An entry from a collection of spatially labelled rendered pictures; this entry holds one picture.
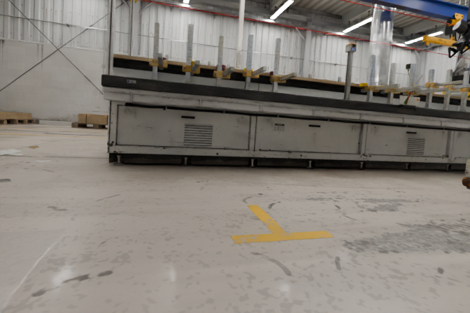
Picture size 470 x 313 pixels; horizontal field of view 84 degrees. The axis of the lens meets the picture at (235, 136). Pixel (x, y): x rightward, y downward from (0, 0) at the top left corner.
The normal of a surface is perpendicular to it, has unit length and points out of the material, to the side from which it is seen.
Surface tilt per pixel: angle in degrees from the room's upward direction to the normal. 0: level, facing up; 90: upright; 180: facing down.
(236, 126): 90
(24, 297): 0
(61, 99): 90
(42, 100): 90
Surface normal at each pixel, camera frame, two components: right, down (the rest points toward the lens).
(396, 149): 0.26, 0.07
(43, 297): 0.07, -1.00
